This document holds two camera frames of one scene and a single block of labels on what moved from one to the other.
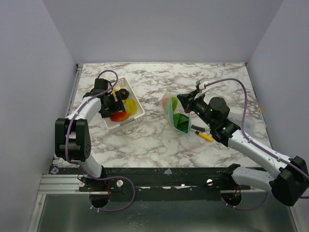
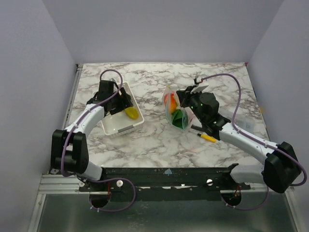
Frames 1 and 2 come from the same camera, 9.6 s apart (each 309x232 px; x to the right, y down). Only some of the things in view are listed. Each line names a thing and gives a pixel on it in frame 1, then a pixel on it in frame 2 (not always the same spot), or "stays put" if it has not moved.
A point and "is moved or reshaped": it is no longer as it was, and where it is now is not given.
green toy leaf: (174, 103) to (176, 113)
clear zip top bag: (179, 122) is moved or reshaped
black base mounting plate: (152, 184) stays put
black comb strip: (198, 128) stays put
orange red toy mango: (119, 116) to (172, 103)
